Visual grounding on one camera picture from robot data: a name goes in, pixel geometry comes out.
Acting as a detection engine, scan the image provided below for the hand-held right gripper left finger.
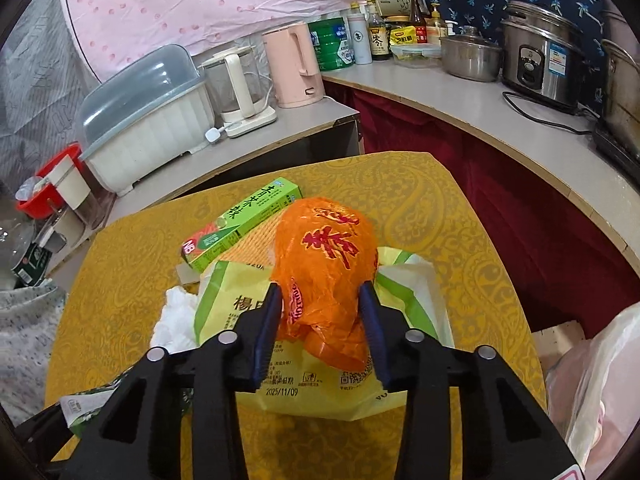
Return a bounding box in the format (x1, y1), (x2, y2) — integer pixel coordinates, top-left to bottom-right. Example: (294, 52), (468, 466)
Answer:
(59, 282), (284, 480)

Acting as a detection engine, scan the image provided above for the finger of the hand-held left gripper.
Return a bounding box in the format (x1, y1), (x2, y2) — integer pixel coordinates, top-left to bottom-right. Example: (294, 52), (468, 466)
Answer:
(14, 401), (82, 467)

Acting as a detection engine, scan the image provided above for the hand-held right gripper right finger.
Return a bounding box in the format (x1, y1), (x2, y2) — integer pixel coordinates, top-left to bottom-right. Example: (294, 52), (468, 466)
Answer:
(357, 280), (578, 480)

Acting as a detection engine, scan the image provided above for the green white floral packet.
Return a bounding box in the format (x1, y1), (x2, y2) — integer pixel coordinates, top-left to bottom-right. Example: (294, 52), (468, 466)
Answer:
(60, 380), (193, 436)

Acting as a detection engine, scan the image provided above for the orange printed plastic bag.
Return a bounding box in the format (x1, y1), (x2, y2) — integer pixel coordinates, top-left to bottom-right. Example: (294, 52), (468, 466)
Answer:
(270, 197), (381, 371)

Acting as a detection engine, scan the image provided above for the white lined waste bin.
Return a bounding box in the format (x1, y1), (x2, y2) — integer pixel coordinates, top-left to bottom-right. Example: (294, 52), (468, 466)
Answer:
(545, 302), (640, 480)

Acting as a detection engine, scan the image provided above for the yellow green plastic bag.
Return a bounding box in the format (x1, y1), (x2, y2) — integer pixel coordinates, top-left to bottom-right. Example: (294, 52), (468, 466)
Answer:
(192, 247), (456, 421)

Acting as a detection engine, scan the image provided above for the floral patterned clothing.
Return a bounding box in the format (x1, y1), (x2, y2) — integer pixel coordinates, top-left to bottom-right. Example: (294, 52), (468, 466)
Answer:
(0, 280), (68, 426)

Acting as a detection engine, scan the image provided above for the white crumpled tissue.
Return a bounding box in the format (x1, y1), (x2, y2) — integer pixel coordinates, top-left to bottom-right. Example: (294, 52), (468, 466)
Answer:
(150, 285), (203, 353)

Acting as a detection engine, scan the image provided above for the green cardboard box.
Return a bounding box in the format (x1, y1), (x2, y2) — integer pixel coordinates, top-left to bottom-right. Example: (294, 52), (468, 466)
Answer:
(181, 177), (304, 275)

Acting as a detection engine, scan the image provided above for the yellow patterned tablecloth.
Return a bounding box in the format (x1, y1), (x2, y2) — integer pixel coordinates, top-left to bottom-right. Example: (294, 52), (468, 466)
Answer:
(44, 151), (546, 480)

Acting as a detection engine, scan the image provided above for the dark red counter skirt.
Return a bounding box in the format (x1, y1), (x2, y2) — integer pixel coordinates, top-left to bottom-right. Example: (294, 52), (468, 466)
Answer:
(325, 82), (636, 341)

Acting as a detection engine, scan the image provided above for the cardboard piece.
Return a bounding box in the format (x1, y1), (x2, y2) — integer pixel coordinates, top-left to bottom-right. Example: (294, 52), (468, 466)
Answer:
(530, 320), (587, 358)

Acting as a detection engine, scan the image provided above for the grey low cabinet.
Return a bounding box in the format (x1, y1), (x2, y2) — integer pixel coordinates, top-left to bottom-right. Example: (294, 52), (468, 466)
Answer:
(45, 95), (362, 281)

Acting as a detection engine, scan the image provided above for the white dish drainer with lid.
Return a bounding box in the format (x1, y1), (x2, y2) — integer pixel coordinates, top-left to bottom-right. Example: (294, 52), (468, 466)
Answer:
(79, 44), (217, 197)

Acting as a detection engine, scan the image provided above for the red plastic bowl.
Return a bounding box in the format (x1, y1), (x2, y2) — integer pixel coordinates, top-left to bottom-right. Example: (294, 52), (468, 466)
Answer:
(15, 142), (83, 218)

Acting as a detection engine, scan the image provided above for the curved white counter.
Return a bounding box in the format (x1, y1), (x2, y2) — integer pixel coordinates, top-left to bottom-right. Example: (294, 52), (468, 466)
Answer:
(320, 62), (640, 281)

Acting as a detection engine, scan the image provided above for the white lidded canister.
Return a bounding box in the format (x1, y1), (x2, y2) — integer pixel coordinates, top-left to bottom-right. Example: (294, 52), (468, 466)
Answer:
(47, 157), (108, 228)

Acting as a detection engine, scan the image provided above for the pink electric kettle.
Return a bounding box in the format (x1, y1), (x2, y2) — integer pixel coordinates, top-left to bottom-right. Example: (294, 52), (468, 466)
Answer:
(261, 21), (326, 109)

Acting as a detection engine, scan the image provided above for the clear food container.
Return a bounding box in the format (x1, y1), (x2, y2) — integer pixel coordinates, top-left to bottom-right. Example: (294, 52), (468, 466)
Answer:
(390, 42), (443, 69)

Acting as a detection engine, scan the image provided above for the green tin can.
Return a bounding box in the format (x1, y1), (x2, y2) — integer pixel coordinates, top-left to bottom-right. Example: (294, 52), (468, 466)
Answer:
(307, 16), (356, 72)

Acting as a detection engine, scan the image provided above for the small steel pot with lid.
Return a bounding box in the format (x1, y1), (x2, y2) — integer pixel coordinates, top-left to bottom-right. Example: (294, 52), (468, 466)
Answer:
(440, 25), (503, 83)

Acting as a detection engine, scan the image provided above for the dark sauce bottle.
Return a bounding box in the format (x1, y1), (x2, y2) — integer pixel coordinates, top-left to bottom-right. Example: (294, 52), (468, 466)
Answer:
(367, 0), (392, 61)

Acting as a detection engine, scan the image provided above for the white flask bottle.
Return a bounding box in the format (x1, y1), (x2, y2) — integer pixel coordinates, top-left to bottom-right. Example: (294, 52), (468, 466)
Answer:
(346, 10), (374, 65)

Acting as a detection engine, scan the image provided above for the black induction cooker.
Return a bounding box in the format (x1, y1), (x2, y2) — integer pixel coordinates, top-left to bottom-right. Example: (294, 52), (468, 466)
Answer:
(591, 127), (640, 173)

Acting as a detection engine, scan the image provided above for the steel rice cooker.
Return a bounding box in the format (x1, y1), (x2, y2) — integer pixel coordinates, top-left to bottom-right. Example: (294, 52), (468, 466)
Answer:
(501, 0), (588, 111)

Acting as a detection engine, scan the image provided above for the dark bottle with red label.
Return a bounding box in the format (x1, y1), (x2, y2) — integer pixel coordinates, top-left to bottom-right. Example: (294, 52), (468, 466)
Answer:
(407, 0), (428, 43)

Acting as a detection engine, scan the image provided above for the yellow bottle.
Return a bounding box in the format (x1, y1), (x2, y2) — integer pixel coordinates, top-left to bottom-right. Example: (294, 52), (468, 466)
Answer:
(427, 2), (447, 41)

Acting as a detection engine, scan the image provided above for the grey crinkled cloth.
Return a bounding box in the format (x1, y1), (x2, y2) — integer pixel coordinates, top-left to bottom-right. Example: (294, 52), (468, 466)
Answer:
(0, 0), (101, 181)

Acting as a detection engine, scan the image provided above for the pink dotted cloth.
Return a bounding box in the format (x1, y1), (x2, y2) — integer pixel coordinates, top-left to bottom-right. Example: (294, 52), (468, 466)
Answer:
(57, 0), (426, 86)

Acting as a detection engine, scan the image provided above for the large steel steamer pot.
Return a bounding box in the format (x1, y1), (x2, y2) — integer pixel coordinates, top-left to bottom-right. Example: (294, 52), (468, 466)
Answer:
(600, 10), (640, 143)

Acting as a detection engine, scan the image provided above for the glass kettle with white handle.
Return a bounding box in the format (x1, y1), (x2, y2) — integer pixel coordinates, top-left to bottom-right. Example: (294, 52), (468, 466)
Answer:
(199, 46), (277, 139)

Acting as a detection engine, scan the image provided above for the black power cord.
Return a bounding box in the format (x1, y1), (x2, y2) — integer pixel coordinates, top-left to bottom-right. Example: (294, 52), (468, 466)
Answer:
(501, 91), (601, 136)

